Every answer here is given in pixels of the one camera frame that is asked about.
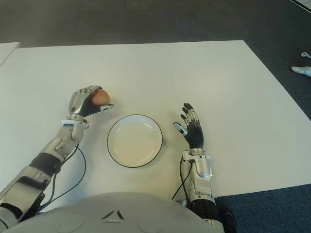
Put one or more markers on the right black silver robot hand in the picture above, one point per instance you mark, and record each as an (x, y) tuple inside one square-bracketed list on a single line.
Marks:
[(195, 136)]

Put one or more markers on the white side table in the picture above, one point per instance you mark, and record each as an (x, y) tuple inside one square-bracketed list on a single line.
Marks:
[(7, 51)]

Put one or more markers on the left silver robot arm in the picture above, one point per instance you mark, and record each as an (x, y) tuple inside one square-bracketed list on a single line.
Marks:
[(48, 155)]

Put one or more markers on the red apple with blue sticker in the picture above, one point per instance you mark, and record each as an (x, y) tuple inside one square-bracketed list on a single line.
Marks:
[(102, 97)]

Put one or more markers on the grey robot torso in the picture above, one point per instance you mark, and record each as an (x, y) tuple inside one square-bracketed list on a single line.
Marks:
[(116, 216)]

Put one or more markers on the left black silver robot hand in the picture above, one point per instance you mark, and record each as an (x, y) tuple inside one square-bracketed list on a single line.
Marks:
[(77, 103)]

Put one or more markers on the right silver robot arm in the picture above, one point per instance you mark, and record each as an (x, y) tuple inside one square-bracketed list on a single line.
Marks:
[(201, 177)]

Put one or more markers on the white plate with black rim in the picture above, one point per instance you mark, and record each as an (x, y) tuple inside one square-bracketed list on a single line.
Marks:
[(134, 143)]

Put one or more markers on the white shoe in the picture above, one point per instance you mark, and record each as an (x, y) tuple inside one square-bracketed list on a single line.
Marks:
[(302, 71)]

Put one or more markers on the small white object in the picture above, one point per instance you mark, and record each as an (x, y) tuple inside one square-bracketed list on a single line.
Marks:
[(305, 54)]

